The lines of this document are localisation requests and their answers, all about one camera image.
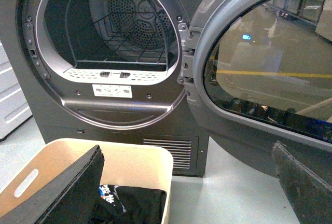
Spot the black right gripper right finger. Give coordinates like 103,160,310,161
272,142,331,223

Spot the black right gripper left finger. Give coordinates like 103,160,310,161
1,145,105,223

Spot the beige laundry hamper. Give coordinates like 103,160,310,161
1,138,173,223

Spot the black printed t-shirt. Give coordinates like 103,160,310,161
89,184,167,223

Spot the white appliance beside dryer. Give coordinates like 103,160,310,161
1,45,32,140

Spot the round dryer door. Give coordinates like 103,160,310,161
184,0,331,177

